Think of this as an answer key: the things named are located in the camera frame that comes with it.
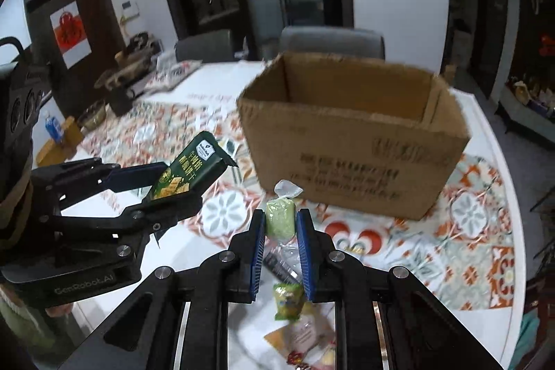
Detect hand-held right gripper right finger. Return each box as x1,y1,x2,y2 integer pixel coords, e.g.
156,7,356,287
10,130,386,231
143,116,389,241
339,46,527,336
296,209,490,370

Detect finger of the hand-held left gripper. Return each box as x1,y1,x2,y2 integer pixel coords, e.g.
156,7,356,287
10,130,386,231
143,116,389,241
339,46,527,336
31,157,171,219
52,187,204,251

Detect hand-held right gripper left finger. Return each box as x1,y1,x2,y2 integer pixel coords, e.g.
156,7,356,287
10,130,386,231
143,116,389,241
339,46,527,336
69,209,266,370

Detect green cake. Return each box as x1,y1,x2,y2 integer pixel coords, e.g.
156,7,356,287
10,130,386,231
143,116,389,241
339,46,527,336
265,179,304,245

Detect green snack packet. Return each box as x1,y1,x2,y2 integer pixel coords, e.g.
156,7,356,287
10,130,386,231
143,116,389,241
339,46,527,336
145,131,239,204

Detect red candy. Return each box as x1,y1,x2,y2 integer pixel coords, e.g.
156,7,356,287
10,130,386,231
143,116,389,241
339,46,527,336
284,348,313,366

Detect brown cardboard box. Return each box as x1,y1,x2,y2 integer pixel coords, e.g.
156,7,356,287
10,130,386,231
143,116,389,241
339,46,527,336
236,53,471,221

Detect dark snack packet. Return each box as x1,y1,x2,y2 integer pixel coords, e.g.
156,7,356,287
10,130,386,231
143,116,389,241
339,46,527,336
262,244,304,284

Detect yellow-green snack packet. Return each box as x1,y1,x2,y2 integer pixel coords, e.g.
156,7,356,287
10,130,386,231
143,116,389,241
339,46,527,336
272,282,304,321

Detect wooden box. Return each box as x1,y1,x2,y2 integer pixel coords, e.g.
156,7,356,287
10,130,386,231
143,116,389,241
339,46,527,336
35,116,85,167

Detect glass bowl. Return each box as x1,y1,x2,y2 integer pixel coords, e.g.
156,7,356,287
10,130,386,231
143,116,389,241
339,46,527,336
78,100,107,132

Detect black teapot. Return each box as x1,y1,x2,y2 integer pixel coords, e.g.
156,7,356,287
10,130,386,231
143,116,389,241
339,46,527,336
108,86,139,115

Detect beige orange snack packet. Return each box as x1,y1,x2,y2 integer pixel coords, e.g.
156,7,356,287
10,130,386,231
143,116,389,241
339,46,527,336
264,305,336,370

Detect brown tea tray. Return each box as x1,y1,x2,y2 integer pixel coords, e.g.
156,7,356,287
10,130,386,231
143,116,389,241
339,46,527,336
94,67,148,89

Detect printed papers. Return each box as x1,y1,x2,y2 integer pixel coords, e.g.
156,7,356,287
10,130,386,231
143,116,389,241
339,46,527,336
145,60,202,93

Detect dark tea set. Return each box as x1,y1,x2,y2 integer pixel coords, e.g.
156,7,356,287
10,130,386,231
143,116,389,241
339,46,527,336
115,32,163,67

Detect red and white door poster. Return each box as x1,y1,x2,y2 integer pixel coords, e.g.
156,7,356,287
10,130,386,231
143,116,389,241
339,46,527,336
50,3,92,69

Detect patterned table cloth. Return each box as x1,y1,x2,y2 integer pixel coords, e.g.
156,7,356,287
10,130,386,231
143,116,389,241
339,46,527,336
80,97,516,310

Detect dark wooden door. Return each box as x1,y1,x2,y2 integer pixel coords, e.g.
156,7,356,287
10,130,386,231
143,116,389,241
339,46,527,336
24,0,126,119

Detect red balloon decoration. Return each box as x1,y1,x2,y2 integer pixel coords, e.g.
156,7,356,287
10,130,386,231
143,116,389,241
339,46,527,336
538,32,555,59

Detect dark doorway frame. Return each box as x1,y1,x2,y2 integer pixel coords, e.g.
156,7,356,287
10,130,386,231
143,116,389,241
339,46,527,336
470,0,521,100

